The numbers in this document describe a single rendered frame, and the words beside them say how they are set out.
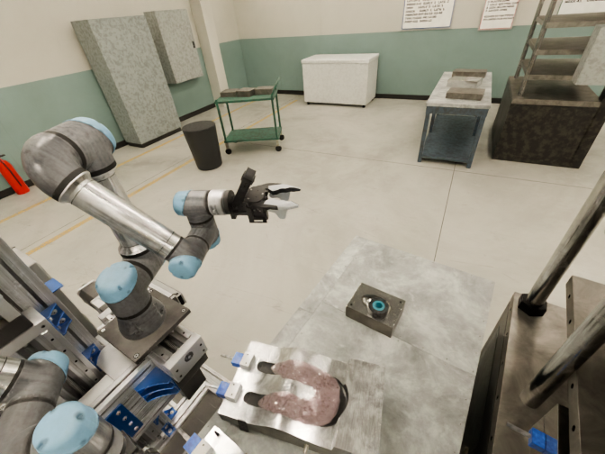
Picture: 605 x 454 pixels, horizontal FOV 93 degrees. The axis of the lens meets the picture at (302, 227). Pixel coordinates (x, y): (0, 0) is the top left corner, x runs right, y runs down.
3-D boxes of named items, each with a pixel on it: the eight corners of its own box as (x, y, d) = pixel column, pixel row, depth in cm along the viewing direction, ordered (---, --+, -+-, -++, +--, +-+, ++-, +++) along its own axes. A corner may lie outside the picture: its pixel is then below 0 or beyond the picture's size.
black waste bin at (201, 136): (187, 169, 445) (174, 130, 407) (209, 157, 477) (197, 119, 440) (211, 174, 425) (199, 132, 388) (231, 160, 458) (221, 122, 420)
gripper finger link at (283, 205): (300, 217, 81) (270, 212, 84) (298, 202, 77) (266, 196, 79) (296, 225, 79) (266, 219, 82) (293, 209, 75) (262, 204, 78)
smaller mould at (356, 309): (345, 315, 124) (346, 305, 120) (360, 292, 133) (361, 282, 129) (391, 338, 114) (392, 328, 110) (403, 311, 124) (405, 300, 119)
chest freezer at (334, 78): (376, 99, 676) (379, 52, 619) (365, 108, 623) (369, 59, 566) (317, 96, 737) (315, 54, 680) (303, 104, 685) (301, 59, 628)
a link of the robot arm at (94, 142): (125, 287, 100) (19, 132, 67) (147, 257, 112) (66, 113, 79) (157, 287, 99) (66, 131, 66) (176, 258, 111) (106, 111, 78)
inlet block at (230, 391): (203, 394, 100) (199, 387, 97) (212, 380, 104) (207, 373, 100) (237, 405, 96) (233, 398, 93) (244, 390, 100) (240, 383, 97)
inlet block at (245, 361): (220, 365, 108) (215, 357, 105) (226, 352, 112) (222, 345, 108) (251, 374, 104) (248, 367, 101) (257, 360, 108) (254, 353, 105)
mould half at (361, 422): (221, 419, 96) (212, 405, 89) (254, 348, 115) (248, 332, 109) (374, 472, 82) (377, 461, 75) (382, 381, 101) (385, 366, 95)
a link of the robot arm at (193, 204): (187, 208, 91) (178, 185, 86) (221, 208, 90) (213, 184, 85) (176, 223, 85) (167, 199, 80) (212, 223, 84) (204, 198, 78)
